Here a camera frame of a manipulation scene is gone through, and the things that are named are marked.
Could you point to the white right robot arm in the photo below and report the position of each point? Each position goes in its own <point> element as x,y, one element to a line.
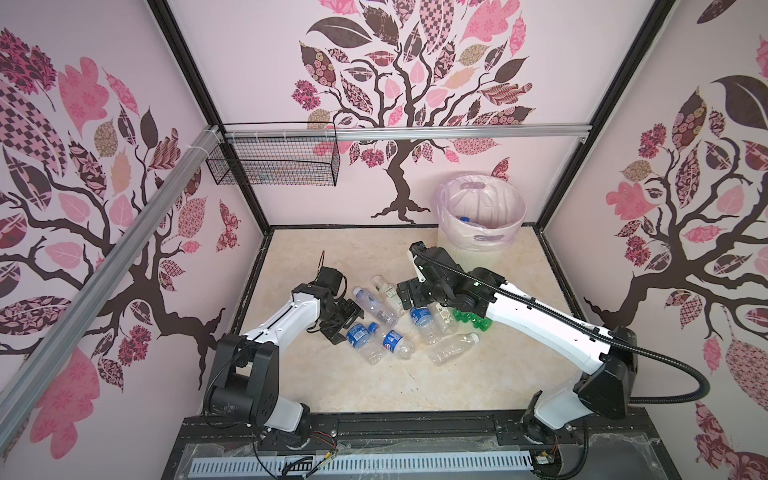
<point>606,367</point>

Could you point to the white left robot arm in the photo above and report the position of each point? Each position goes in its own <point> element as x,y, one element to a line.
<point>244,386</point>

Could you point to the clear empty bottle white cap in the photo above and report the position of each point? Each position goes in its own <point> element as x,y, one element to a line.
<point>452,347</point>

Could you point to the white ribbed waste bin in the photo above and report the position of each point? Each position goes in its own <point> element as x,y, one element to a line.
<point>469,259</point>

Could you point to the white slotted cable duct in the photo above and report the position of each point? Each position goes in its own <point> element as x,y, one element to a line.
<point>359,465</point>

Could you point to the silver aluminium rail back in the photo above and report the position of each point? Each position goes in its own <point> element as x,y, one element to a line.
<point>417,133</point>

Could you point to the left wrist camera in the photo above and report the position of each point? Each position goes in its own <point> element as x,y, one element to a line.
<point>331,279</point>

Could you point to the black wire mesh basket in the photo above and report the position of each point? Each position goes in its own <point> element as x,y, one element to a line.
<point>289,153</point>

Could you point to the pink plastic bin liner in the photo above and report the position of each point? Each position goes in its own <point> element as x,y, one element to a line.
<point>494,203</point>

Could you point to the green soda bottle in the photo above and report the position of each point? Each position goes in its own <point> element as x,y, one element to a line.
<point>481,323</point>
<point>463,317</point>

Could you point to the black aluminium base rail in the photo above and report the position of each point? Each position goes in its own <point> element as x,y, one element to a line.
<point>324,430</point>

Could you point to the Pocari Sweat bottle blue label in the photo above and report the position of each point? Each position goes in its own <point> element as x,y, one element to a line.
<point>425,325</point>

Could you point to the clear bottle white green label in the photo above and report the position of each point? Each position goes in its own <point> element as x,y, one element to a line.
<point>388,294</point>

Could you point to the blue cap pale label bottle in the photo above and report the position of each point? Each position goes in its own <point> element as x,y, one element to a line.
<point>467,222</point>

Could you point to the white cap blue label bottle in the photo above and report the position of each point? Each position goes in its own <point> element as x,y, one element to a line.
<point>364,343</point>

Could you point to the silver aluminium rail left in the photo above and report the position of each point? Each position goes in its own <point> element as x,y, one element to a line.
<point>36,374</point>

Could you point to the green soda bottle right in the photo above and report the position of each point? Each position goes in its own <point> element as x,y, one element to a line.
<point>481,323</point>

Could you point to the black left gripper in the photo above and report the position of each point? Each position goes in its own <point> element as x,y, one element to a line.
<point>352,311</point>

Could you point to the green soda bottle left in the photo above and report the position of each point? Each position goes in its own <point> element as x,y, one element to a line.
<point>463,317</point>

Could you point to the silver aluminium rail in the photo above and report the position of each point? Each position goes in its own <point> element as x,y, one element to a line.
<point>417,133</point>
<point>36,374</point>

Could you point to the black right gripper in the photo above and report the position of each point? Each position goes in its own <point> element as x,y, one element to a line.
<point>411,286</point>

